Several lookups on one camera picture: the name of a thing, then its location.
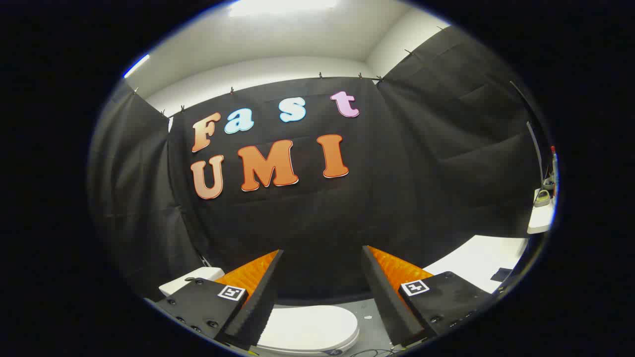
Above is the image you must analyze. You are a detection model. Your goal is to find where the white toilet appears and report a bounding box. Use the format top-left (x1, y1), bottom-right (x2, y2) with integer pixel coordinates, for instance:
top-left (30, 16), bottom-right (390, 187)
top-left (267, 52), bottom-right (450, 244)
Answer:
top-left (159, 267), bottom-right (361, 357)

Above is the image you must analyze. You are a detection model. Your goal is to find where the white side table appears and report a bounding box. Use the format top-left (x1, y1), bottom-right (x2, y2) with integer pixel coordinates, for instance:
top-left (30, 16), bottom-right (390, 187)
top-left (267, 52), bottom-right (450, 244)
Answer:
top-left (527, 188), bottom-right (556, 235)

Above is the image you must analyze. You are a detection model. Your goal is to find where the white toilet lid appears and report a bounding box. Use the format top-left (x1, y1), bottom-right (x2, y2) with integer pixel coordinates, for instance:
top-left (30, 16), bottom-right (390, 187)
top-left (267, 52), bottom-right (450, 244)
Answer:
top-left (251, 304), bottom-right (360, 354)

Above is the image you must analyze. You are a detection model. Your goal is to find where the black backdrop cloth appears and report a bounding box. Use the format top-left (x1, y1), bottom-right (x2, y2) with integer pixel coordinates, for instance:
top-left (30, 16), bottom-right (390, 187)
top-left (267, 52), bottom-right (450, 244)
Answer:
top-left (88, 26), bottom-right (546, 301)

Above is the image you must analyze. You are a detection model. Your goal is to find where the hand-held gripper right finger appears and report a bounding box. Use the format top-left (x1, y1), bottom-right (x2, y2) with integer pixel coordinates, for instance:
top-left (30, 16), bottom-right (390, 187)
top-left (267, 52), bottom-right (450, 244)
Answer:
top-left (361, 245), bottom-right (494, 348)

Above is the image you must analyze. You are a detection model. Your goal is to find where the narrow ceiling light strip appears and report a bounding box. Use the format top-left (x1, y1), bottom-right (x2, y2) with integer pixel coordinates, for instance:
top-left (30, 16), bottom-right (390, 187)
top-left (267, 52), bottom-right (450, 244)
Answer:
top-left (123, 54), bottom-right (150, 78)

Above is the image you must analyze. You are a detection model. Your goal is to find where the white cabinet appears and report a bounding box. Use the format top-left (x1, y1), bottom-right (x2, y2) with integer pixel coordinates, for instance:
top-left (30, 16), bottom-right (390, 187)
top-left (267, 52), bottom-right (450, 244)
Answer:
top-left (422, 235), bottom-right (529, 294)

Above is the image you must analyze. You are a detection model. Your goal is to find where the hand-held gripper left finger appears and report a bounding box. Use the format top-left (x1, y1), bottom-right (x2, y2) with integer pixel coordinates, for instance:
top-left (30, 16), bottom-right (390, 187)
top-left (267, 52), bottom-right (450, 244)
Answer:
top-left (155, 249), bottom-right (284, 351)

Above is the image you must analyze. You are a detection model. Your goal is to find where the large ceiling light panel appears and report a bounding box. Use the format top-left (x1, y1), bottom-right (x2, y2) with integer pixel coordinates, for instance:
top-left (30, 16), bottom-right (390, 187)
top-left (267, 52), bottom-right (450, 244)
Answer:
top-left (227, 0), bottom-right (339, 17)

